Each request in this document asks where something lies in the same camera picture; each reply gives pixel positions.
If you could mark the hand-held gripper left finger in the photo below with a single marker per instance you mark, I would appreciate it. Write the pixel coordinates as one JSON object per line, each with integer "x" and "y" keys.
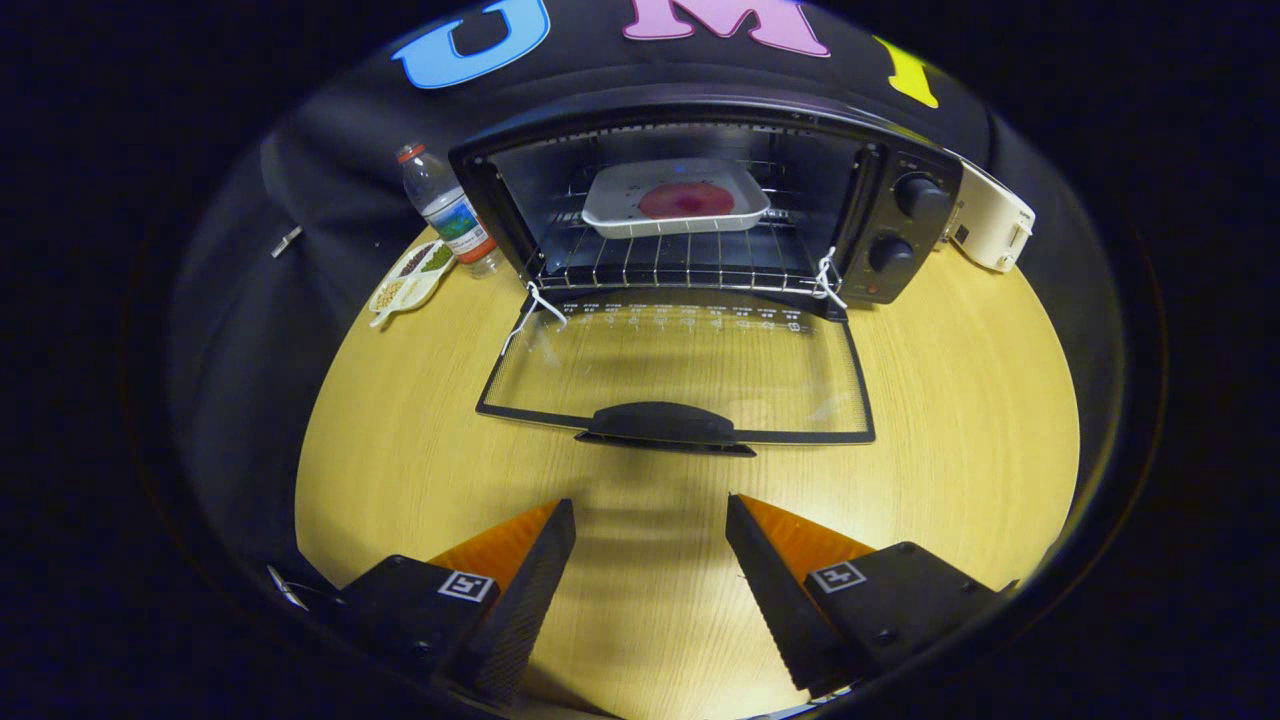
{"x": 525, "y": 600}

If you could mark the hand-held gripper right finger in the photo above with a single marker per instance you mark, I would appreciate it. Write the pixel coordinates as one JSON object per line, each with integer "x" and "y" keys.
{"x": 775, "y": 600}

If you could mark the black toaster oven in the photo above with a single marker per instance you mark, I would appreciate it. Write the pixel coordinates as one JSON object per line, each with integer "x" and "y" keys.
{"x": 905, "y": 245}

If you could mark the pink meat slice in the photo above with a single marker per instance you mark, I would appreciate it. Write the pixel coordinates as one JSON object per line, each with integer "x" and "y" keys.
{"x": 685, "y": 200}

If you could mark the white square plate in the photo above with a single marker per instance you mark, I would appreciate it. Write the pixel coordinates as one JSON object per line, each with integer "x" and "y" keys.
{"x": 620, "y": 192}

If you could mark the metal oven rack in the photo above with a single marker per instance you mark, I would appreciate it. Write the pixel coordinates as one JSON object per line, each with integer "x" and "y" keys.
{"x": 680, "y": 266}

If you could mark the white toaster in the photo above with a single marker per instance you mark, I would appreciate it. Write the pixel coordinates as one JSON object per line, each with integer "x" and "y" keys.
{"x": 990, "y": 220}

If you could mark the sectioned dish with beans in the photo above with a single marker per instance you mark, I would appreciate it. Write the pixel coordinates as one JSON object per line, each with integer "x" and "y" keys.
{"x": 410, "y": 277}

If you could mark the clear plastic water bottle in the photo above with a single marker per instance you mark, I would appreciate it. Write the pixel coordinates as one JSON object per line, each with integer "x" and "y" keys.
{"x": 450, "y": 210}

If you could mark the metal cloth clip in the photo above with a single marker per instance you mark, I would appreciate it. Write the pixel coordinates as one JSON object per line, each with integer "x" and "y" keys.
{"x": 286, "y": 241}

